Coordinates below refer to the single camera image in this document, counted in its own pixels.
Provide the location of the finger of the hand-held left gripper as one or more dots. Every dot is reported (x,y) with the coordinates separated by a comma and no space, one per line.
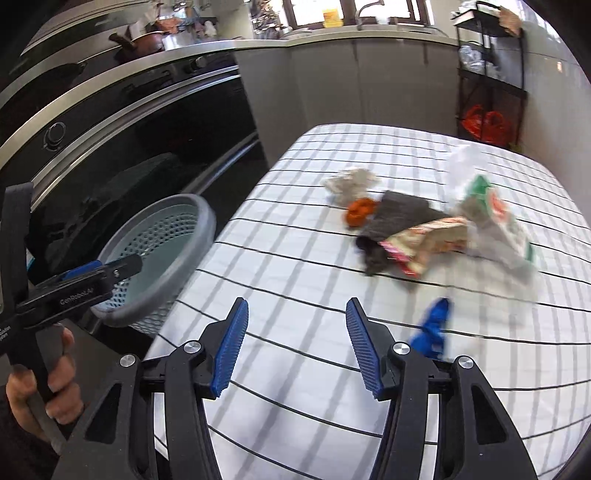
(83,270)
(127,266)

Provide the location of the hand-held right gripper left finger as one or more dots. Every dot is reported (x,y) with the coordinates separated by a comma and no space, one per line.
(229,350)

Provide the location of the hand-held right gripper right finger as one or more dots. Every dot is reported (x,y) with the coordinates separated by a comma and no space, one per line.
(364,350)

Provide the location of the grey perforated plastic basket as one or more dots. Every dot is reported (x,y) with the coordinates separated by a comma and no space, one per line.
(157,258)

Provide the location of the blue wrapper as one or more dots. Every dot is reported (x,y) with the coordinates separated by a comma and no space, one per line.
(431,330)

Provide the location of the red patterned snack wrapper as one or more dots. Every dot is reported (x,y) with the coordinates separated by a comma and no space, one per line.
(425,240)

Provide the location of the dark grey sock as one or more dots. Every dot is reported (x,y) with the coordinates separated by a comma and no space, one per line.
(397,214)

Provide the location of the white plastic bag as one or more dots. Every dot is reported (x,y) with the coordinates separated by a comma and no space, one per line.
(503,247)

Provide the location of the green white carton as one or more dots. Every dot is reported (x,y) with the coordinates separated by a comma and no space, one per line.
(485,203)

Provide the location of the person's left hand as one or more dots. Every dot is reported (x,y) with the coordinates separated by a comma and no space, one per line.
(62,369)

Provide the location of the white checked tablecloth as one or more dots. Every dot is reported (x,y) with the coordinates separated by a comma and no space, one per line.
(300,286)

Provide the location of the built-in oven glass door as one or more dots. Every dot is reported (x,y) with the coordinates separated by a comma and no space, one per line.
(138,129)

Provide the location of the orange peel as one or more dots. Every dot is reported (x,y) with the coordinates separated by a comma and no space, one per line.
(361,212)

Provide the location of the crumpled white tissue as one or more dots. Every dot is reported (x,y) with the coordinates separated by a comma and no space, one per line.
(351,182)

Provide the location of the red plastic bag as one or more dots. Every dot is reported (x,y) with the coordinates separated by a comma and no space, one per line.
(487,123)

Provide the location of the grey kitchen cabinets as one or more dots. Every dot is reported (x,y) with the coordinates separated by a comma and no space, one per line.
(360,78)

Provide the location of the black metal rack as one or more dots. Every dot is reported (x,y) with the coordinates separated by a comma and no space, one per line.
(466,92)

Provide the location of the white bag on rack shelf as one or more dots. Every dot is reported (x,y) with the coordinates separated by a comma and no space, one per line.
(475,60)

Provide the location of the yellow box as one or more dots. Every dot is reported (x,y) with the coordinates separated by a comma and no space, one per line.
(331,16)

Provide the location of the chrome faucet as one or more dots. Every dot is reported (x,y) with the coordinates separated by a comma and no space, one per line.
(367,11)

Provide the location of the window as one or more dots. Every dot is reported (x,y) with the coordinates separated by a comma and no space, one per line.
(392,9)

